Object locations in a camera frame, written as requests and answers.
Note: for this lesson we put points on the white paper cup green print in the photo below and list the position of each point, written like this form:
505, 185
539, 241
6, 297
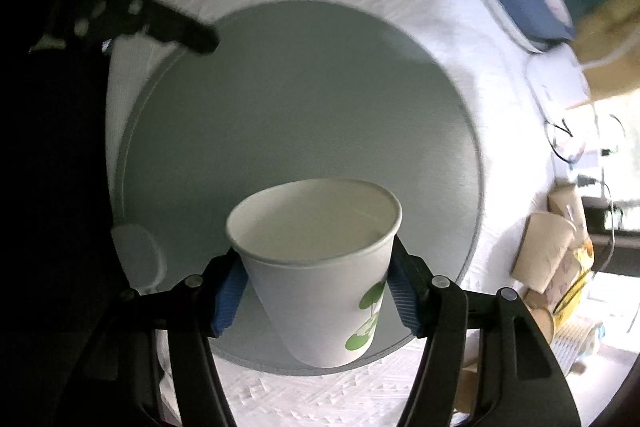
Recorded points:
317, 253

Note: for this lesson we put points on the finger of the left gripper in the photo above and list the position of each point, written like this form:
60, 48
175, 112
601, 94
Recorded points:
165, 24

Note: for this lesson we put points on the white plate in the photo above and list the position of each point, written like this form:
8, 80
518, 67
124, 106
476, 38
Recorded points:
507, 24

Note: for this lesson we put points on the brown paper cup lying front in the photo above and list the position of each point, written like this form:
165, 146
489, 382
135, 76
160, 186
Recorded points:
544, 244

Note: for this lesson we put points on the white lattice basket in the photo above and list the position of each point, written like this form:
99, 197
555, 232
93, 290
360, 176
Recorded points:
573, 342

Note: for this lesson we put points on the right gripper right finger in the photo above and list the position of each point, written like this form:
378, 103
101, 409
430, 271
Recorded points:
519, 381

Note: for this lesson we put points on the brown paper cup lying left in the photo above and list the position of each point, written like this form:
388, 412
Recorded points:
565, 201

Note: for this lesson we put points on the round grey placemat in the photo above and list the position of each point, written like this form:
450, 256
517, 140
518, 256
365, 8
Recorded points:
299, 90

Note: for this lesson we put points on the brown paper cup lying back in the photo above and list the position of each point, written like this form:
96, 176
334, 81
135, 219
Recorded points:
562, 280

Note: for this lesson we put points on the white desk lamp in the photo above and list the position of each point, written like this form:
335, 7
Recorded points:
557, 81

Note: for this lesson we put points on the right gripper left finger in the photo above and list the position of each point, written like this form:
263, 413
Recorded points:
198, 309

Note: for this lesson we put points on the yellow curtain left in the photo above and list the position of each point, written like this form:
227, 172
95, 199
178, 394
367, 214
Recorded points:
607, 45

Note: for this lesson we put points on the brown paper cup upright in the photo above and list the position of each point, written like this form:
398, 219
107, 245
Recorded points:
538, 307

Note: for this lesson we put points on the small grey white lid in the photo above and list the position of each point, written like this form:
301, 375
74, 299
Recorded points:
140, 256

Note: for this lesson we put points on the yellow packet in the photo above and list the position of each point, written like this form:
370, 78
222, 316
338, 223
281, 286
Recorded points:
571, 298

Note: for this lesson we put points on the brown paper cup lying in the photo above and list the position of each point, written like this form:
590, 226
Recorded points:
562, 280
544, 244
565, 201

